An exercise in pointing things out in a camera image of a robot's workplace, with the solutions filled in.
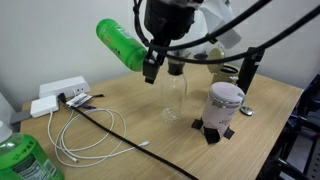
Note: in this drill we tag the black equipment rack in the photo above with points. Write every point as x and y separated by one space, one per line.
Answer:
300 133

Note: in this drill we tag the white charger adapter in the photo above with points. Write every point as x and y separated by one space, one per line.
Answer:
44 106

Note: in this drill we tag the glass carafe with metal filter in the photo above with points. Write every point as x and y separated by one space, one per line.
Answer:
173 100

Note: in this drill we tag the gold tin with hinged lid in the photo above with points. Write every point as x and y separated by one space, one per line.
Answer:
227 77

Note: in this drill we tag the white rectangular power box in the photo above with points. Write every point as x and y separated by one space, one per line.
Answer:
63 86

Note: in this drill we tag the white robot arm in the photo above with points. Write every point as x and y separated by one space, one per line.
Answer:
220 20

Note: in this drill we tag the green plastic bottle white cap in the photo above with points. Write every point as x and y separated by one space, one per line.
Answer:
120 43

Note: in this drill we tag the white round tin canister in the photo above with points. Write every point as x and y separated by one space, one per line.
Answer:
221 110

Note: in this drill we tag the black tape piece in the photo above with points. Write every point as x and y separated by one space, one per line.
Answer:
211 136
229 133
197 124

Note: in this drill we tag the small round metal disc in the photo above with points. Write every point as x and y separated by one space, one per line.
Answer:
247 111

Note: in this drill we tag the large green soap bottle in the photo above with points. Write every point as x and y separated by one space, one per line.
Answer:
23 156

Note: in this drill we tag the white sachet packet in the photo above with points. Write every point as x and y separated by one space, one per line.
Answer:
78 100

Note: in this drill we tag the black thermos flask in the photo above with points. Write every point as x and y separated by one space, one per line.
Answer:
248 73

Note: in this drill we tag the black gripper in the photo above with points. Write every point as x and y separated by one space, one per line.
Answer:
168 20

